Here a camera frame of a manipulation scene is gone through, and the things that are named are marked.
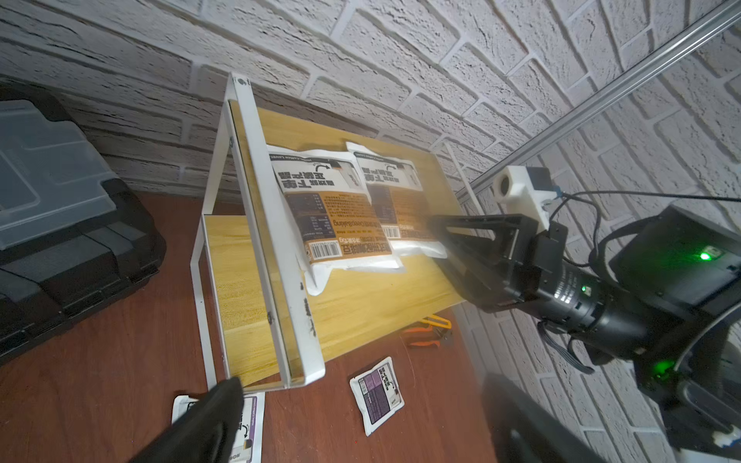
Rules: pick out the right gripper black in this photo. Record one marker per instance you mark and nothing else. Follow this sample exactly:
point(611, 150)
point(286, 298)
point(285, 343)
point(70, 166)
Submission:
point(501, 262)

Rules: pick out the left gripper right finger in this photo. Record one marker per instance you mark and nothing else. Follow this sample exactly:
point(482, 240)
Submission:
point(523, 431)

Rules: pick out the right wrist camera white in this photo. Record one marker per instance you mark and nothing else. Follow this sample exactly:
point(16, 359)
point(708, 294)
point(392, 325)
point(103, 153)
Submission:
point(526, 191)

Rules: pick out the purple coffee bag right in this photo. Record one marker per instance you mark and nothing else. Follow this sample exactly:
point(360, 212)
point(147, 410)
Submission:
point(377, 395)

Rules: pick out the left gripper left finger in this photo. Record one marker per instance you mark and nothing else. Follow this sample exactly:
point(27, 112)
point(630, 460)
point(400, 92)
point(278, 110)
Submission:
point(205, 433)

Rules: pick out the white frame wooden shelf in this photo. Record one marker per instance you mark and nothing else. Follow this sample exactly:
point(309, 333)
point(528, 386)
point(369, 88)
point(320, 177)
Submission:
point(256, 321)

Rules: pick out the orange handled pliers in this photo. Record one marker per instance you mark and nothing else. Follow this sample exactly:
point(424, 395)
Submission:
point(426, 337)

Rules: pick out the purple coffee bag left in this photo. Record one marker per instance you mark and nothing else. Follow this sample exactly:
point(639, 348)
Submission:
point(247, 447)

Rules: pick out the yellow coffee bag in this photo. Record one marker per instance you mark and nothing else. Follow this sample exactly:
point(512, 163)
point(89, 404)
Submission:
point(334, 224)
point(399, 202)

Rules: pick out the black plastic toolbox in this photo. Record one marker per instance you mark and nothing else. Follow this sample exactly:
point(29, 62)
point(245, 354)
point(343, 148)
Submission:
point(75, 239)

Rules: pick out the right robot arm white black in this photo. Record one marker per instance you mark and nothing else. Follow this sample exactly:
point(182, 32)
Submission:
point(666, 303)

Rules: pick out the purple coffee bag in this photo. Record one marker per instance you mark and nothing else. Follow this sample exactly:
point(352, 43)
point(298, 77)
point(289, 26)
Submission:
point(377, 395)
point(247, 447)

